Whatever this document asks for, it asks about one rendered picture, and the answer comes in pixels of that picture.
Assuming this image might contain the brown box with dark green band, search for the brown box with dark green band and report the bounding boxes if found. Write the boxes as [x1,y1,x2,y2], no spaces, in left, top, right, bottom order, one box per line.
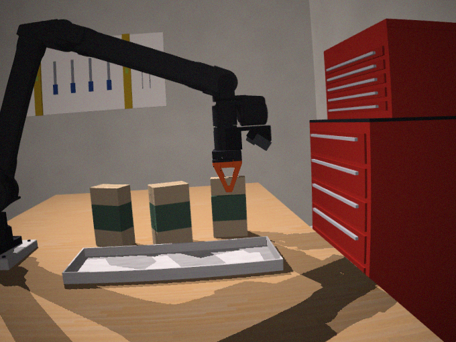
[90,184,135,247]
[211,176,247,237]
[148,181,193,244]

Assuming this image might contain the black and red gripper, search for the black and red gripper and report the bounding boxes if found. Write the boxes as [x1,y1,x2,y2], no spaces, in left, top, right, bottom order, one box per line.
[212,125,242,192]

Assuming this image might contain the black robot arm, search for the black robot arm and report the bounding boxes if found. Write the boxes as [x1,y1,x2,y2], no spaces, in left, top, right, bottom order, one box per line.
[0,19,272,255]

